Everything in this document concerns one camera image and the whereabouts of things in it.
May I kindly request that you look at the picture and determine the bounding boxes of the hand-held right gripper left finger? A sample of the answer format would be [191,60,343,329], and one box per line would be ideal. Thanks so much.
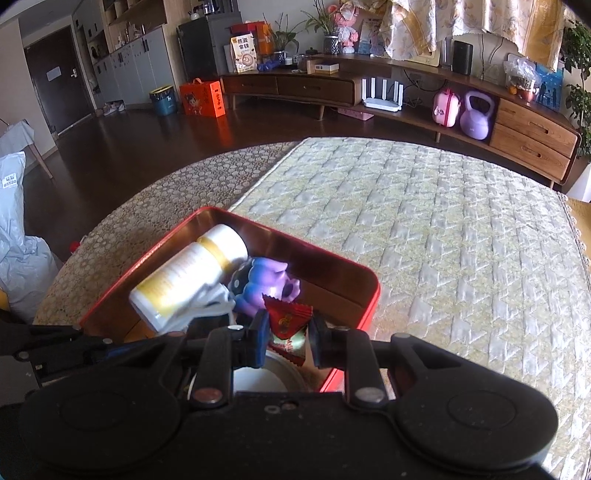
[134,308,273,411]

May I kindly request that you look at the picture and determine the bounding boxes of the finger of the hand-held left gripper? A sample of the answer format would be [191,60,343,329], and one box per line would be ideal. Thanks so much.
[14,337,139,386]
[0,322,84,356]

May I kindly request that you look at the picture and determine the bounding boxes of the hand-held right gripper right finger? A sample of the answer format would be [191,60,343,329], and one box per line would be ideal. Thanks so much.
[307,314,444,411]

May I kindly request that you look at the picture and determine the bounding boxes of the red candy packet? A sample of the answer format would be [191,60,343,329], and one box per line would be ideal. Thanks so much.
[262,293,315,367]

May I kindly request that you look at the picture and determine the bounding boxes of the purple toy figure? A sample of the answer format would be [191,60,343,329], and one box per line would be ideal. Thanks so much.
[228,256,303,319]

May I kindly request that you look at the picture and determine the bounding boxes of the red tin box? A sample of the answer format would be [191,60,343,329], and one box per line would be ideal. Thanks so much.
[78,206,382,394]

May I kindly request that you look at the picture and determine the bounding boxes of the white bottle with yellow label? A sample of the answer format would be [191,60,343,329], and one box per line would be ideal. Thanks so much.
[128,224,250,334]

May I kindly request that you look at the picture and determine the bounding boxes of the white plastic bag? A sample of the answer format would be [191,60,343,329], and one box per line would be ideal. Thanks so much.
[0,151,63,324]

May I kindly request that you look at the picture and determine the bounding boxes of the white quilted table runner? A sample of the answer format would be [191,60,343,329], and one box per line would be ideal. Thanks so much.
[228,137,587,480]

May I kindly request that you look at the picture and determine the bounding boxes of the white chair cloth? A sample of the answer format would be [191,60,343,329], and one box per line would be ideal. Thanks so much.
[0,119,54,181]

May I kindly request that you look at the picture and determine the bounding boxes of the dark wooden door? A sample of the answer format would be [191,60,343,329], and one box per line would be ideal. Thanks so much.
[23,25,95,137]

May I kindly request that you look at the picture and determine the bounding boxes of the orange gift box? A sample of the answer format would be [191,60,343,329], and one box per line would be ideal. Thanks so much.
[179,78,227,118]

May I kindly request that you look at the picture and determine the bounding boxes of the wooden TV cabinet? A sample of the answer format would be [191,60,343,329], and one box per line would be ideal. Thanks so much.
[219,53,581,188]

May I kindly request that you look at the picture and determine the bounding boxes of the white router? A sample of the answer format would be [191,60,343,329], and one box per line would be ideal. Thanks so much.
[361,78,404,112]

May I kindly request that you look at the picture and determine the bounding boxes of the blue bucket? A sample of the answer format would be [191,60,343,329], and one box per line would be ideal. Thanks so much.
[148,86,178,116]

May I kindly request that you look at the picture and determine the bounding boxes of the purple kettlebell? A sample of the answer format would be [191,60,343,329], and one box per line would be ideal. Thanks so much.
[459,90,496,140]

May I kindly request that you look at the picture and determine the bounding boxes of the cereal box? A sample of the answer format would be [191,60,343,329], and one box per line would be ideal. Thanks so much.
[230,33,259,73]

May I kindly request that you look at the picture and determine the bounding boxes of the black mini fridge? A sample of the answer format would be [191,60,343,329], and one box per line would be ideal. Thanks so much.
[178,11,243,84]

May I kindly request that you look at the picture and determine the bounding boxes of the small leafy potted plant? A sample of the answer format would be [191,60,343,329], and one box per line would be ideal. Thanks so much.
[270,14,301,63]

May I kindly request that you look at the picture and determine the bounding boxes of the red paper bag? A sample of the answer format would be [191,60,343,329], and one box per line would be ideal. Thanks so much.
[231,21,275,56]

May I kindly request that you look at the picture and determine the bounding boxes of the white planter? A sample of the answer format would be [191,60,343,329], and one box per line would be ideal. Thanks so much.
[566,161,591,201]

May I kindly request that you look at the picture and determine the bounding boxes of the orchid plant in striped pot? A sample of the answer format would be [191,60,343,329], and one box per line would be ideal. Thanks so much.
[302,0,342,55]

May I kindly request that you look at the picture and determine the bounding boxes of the pink doll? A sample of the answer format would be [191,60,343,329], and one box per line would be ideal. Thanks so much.
[325,0,363,55]

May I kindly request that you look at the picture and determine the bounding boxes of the black speaker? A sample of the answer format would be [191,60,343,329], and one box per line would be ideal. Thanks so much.
[451,41,474,76]

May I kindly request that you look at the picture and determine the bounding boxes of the wooden shelf unit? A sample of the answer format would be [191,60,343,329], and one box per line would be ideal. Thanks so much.
[102,0,169,28]

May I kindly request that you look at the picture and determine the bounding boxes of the clear plastic bag with items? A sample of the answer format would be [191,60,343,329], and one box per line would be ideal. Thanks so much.
[503,55,539,100]

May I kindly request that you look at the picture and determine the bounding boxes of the white fan-shaped board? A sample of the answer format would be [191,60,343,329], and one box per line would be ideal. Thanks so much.
[450,32,532,84]

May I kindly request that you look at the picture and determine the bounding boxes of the black coffee machine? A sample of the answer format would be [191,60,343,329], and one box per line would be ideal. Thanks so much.
[189,0,238,19]

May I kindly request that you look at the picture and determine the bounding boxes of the blue card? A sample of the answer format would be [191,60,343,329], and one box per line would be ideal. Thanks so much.
[536,65,565,110]

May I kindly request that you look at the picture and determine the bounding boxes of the floral cloth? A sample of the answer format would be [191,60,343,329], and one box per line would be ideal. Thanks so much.
[381,0,566,63]

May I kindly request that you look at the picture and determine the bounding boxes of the green potted tree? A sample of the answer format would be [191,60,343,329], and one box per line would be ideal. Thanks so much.
[558,21,591,158]

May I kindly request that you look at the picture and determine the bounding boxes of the grey wall cabinets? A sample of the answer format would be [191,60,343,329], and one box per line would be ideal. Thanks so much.
[92,25,178,109]

